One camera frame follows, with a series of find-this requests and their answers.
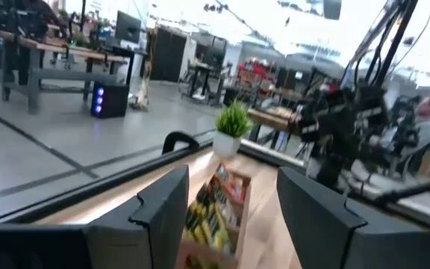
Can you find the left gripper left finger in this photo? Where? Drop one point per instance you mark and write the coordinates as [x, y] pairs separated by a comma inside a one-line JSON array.
[[162, 213]]

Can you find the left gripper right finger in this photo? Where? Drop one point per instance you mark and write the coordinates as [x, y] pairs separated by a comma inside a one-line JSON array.
[[312, 220]]

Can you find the yellow lemon lime tea bag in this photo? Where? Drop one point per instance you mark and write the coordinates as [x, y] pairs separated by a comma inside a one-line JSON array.
[[205, 224]]

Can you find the beige vanilla apple tea bag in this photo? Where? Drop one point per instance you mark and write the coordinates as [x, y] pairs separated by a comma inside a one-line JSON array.
[[225, 209]]

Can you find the wooden three-compartment box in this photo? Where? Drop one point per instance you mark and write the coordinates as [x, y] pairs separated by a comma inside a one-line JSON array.
[[243, 220]]

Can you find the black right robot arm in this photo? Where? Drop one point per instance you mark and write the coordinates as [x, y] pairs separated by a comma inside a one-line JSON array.
[[338, 123]]

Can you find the green plant in white pot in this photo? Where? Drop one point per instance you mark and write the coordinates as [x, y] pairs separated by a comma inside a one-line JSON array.
[[230, 130]]

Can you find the wooden top table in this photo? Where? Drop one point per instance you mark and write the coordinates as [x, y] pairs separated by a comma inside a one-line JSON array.
[[273, 117]]

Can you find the black computer tower blue lights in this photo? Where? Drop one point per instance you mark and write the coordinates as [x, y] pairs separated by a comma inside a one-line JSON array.
[[108, 100]]

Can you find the person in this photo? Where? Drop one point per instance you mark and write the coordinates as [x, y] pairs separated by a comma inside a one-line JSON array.
[[424, 125]]

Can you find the black tall cabinet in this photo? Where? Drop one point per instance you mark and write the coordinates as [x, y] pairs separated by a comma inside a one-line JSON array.
[[168, 56]]

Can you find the black computer monitor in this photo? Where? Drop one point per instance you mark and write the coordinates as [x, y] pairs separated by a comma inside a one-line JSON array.
[[127, 27]]

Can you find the wooden top workbench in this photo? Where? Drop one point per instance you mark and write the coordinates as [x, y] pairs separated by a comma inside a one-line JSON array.
[[50, 50]]

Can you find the black vertical camera mast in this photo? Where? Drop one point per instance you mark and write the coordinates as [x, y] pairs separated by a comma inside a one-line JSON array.
[[394, 41]]

